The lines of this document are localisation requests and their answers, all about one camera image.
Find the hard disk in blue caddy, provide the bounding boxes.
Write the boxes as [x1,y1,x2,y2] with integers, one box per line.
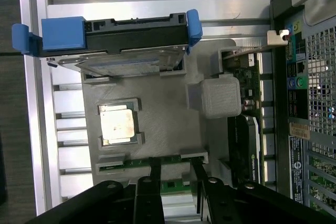
[12,8,203,74]

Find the grey parts rack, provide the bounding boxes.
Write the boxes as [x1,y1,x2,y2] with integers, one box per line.
[80,38,244,201]

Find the graphics card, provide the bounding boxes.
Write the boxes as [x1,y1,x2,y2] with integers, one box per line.
[220,29,291,186]

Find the black open PC case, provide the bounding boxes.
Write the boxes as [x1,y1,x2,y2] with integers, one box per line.
[269,0,336,217]

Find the silver CPU chip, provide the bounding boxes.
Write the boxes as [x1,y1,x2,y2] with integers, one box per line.
[98,102,138,145]

